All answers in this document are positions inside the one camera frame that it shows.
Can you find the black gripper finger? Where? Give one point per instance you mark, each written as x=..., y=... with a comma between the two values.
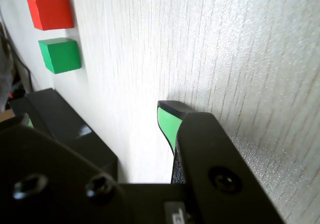
x=215, y=159
x=50, y=179

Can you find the green wooden cube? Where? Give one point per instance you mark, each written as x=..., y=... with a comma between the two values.
x=63, y=56

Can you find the red wooden cube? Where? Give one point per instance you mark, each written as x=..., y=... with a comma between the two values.
x=53, y=12

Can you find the black open box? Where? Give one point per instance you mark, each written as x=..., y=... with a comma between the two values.
x=100, y=156

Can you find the black box tray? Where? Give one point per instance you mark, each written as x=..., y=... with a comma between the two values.
x=47, y=108

